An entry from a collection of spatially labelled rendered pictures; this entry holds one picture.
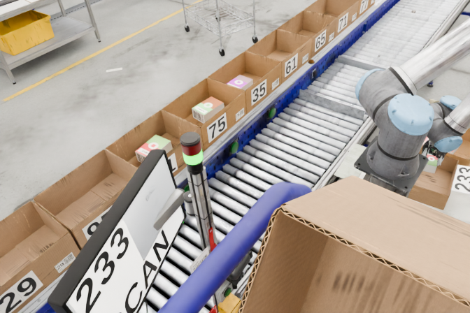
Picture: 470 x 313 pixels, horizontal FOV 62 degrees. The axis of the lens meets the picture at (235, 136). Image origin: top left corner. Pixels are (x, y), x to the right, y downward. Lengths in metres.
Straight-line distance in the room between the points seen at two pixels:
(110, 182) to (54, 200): 0.27
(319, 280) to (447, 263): 0.19
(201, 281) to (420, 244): 0.18
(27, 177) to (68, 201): 1.78
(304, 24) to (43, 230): 2.38
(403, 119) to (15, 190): 3.10
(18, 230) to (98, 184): 0.41
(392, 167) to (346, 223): 1.25
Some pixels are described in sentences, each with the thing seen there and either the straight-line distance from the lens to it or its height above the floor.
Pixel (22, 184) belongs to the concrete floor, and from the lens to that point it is 3.73.
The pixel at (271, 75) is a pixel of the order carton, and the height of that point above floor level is 1.02.
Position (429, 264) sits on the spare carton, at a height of 2.06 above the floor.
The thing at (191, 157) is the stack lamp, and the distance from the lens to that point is 0.99.
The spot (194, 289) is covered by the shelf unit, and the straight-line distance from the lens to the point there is 0.36.
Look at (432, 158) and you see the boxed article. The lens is 2.08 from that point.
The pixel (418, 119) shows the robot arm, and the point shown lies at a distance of 1.41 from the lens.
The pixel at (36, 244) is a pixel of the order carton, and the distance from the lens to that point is 1.96.
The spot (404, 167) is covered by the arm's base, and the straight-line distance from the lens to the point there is 1.54.
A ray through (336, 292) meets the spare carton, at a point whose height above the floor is 1.88.
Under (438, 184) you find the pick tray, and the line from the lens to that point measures 2.24.
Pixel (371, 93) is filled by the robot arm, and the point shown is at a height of 1.44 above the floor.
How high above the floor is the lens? 2.28
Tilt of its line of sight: 40 degrees down
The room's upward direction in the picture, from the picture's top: 5 degrees counter-clockwise
